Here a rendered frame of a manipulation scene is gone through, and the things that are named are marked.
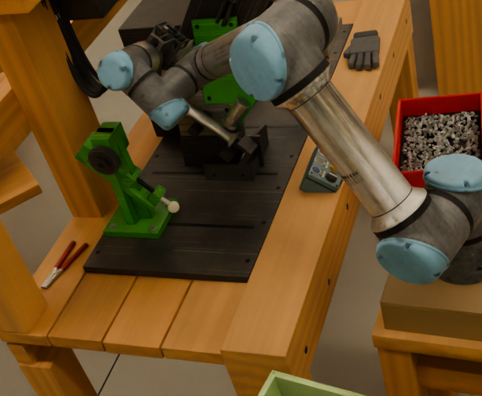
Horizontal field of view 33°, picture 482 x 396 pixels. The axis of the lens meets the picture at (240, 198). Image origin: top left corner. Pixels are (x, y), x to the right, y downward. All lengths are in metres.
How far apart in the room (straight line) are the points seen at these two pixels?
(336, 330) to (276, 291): 1.13
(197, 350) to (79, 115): 0.67
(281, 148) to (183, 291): 0.51
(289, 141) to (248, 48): 0.82
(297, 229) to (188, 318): 0.32
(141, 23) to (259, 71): 0.84
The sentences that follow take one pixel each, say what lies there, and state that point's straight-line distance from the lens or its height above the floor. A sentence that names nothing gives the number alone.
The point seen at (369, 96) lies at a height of 0.90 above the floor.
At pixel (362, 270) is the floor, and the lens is 2.98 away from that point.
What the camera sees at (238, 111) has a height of 1.07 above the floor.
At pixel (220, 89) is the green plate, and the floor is 1.11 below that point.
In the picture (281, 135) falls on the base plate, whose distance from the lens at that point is 2.13.
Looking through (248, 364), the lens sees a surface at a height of 0.86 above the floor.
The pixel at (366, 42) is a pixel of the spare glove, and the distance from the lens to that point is 2.41.
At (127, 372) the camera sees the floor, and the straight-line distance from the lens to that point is 2.91.
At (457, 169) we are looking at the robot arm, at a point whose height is 1.16.
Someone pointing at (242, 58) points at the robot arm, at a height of 1.46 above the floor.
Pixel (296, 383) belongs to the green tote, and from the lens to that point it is 1.45.
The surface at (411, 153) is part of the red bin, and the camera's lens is 2.01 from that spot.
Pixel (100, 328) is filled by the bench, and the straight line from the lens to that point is 1.79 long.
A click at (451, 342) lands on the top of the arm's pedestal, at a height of 0.85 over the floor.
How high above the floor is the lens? 2.08
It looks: 37 degrees down
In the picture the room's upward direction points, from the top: 17 degrees counter-clockwise
